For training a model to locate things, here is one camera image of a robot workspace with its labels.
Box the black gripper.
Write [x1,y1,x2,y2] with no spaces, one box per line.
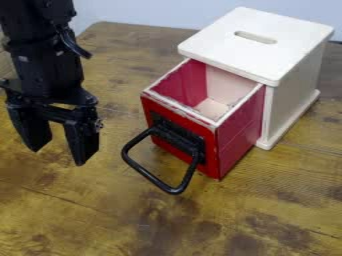
[0,50,102,166]

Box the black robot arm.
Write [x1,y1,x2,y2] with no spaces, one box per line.
[0,0,101,166]

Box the red wooden drawer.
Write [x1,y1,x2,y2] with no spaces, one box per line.
[140,59,265,180]

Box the white wooden box cabinet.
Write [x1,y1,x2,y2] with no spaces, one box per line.
[177,7,333,150]

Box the black metal drawer handle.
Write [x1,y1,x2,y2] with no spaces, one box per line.
[120,111,207,196]

